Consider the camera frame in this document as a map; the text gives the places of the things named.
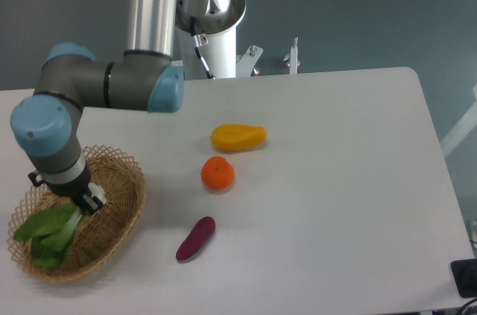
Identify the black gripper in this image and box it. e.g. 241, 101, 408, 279
28, 165, 104, 215

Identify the green bok choy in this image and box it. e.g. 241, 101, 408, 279
8, 185, 94, 274

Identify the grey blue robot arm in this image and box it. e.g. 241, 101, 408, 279
10, 0, 184, 214

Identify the woven wicker basket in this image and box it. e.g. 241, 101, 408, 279
7, 145, 146, 283

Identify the purple sweet potato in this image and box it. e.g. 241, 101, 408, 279
175, 216, 216, 262

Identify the orange tangerine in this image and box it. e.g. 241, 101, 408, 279
200, 156, 235, 191

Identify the yellow papaya half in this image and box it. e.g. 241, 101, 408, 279
210, 124, 268, 152

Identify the black device at table edge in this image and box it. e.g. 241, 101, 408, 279
450, 258, 476, 299

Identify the white table leg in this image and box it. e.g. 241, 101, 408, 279
440, 101, 476, 159

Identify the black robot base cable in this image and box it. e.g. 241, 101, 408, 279
189, 16, 216, 80

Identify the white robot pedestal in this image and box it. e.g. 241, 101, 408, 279
175, 0, 246, 80

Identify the white pedestal foot frame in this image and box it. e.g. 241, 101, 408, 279
171, 36, 303, 80

